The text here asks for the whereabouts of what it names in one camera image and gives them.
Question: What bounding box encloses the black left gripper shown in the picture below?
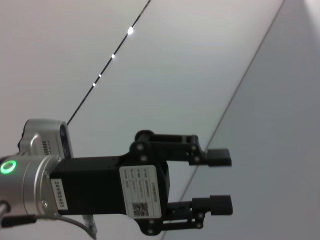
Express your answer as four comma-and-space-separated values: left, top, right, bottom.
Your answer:
49, 129, 171, 237

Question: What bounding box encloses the black ceiling light track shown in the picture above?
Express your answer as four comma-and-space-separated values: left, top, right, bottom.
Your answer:
66, 0, 152, 125

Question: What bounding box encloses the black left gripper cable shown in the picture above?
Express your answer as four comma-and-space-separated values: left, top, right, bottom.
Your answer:
0, 199, 99, 240

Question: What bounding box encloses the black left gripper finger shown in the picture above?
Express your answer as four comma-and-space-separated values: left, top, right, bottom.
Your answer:
135, 129, 234, 168
161, 194, 234, 233

